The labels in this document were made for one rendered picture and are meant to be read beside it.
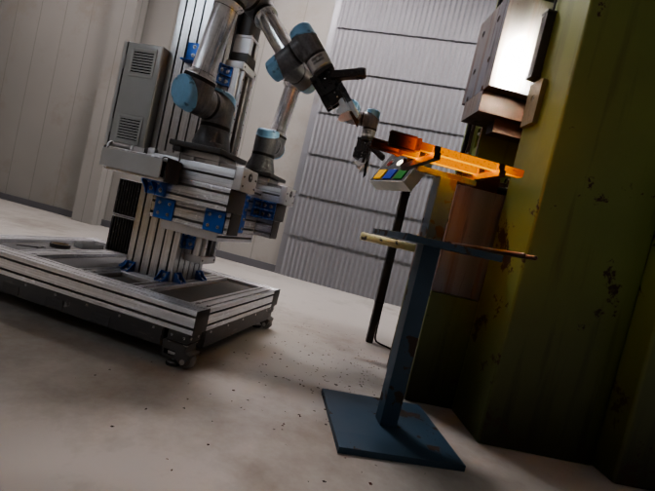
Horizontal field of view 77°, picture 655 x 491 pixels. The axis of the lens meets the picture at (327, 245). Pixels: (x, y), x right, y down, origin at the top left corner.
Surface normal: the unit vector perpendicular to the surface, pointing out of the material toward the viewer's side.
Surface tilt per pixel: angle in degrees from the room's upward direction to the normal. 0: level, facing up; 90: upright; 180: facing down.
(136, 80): 90
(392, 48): 90
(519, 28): 90
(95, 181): 90
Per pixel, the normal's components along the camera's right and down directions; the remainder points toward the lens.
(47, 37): -0.23, -0.01
